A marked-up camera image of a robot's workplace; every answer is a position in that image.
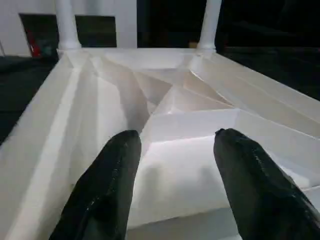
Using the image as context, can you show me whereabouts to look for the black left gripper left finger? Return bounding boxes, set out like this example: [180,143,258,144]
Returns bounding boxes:
[48,129,143,240]

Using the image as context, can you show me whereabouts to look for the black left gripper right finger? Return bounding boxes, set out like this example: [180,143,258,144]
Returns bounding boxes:
[213,128,320,240]

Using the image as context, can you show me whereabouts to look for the white plastic table top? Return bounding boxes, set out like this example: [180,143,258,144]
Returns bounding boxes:
[0,46,320,240]

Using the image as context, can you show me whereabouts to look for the white plastic table leg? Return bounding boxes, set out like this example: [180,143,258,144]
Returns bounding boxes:
[196,0,223,55]
[53,0,82,51]

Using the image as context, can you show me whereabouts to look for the black mat cloth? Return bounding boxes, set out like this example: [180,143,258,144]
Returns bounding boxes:
[0,44,320,146]

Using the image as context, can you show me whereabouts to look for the red bottle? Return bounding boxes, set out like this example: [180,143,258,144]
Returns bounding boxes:
[26,29,42,58]

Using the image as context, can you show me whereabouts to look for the white glass-door cabinet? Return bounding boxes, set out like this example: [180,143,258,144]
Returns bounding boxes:
[0,0,138,58]

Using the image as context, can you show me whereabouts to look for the black backdrop cloth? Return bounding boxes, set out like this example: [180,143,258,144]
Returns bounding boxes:
[137,0,320,51]

